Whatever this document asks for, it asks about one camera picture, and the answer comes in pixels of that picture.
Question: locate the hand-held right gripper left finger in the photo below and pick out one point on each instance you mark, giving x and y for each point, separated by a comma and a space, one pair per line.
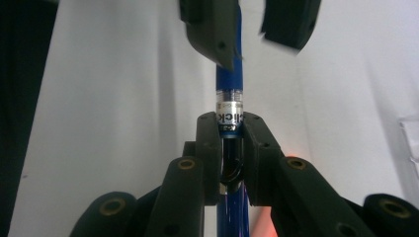
210, 158

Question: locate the dark curtain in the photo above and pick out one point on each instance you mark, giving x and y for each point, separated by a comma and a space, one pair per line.
19, 98

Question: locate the blue pen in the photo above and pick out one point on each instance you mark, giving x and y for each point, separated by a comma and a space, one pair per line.
229, 82

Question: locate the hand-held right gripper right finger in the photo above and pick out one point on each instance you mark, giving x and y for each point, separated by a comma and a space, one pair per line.
260, 158

